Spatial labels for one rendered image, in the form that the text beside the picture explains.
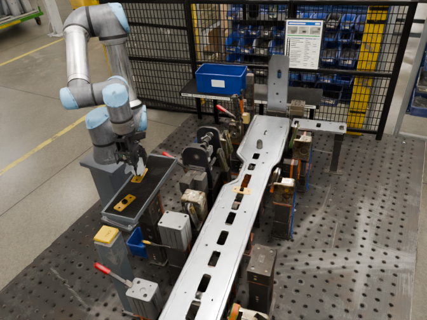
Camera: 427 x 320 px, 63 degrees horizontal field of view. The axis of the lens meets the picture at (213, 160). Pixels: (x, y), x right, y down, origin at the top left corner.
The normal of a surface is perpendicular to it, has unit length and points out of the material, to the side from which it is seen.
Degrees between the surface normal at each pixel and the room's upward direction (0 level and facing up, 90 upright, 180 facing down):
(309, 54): 90
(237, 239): 0
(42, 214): 0
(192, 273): 0
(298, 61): 90
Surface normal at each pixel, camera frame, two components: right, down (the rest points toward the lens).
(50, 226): -0.07, -0.80
